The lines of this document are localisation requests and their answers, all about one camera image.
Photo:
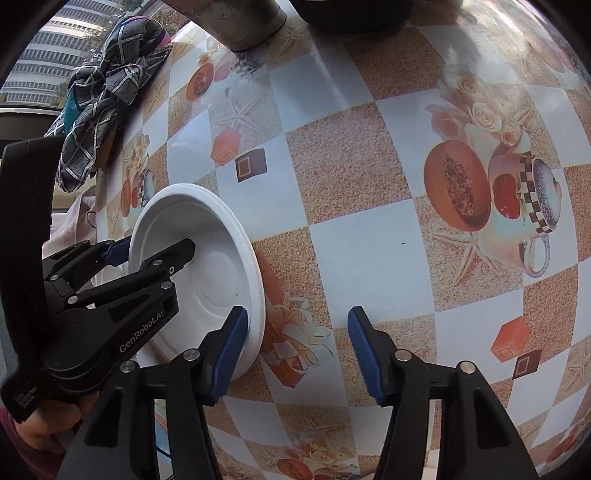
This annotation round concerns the pink cloth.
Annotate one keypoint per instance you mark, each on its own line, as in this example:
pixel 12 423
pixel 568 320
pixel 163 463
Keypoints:
pixel 69 226

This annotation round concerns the printed checkered tablecloth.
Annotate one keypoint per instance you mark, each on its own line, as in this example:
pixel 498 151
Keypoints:
pixel 351 184

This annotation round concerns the white paper bowl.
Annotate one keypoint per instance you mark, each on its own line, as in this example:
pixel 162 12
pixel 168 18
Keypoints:
pixel 217 277

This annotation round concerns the metal cup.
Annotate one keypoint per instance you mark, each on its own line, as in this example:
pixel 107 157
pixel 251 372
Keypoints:
pixel 240 27

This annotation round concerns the dark jar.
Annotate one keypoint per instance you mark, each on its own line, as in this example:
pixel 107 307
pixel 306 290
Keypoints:
pixel 351 14

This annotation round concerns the teal cloth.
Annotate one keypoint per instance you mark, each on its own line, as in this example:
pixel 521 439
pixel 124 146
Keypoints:
pixel 70 110

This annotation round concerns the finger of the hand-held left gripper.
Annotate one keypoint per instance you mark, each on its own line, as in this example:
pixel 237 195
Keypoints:
pixel 117 251
pixel 161 267

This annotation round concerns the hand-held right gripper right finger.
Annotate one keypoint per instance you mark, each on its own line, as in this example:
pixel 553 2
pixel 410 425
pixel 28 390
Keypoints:
pixel 364 355

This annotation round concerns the person's left hand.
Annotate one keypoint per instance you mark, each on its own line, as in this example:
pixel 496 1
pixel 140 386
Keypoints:
pixel 51 429

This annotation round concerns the grey checked cloth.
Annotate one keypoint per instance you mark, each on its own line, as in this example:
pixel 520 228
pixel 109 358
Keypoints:
pixel 101 115

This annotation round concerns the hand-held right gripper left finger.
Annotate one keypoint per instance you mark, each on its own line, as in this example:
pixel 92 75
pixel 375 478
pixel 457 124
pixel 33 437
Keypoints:
pixel 228 355

